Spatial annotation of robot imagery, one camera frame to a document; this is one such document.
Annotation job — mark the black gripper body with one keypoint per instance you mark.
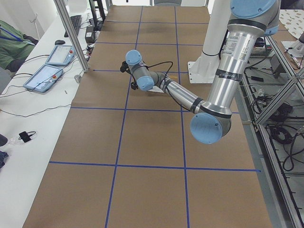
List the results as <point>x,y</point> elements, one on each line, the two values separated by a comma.
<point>134,85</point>

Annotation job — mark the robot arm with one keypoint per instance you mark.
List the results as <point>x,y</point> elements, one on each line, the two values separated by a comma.
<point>249,20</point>

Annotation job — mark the white rack base tray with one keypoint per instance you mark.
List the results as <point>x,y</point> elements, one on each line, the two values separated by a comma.
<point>156,90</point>

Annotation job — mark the black power adapter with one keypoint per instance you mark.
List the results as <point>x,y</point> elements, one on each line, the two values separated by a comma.
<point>90,35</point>

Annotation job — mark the upper teach pendant tablet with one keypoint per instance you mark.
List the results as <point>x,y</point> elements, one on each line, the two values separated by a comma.
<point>61,55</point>

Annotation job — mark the teach pendant tablet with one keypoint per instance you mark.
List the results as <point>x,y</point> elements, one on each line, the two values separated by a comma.
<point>43,79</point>
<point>61,55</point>

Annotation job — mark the black keyboard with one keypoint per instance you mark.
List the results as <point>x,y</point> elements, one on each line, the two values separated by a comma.
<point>76,23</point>

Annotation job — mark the black computer mouse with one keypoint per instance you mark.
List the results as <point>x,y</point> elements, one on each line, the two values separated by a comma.
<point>59,42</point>

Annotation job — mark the lower teach pendant tablet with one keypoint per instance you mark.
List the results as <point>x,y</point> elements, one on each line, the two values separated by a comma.
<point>43,79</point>

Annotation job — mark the person in green shirt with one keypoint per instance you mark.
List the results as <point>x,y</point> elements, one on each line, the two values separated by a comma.
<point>15,47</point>

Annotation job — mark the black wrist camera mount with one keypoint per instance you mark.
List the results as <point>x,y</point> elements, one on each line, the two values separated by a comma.
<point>124,67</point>

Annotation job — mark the aluminium frame post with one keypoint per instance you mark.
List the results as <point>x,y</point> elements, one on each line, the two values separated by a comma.
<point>65,18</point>

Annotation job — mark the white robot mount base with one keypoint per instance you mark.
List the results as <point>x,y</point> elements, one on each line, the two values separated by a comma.
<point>204,68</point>

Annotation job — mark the aluminium frame rail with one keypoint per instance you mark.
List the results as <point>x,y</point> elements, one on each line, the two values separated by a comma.
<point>271,103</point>

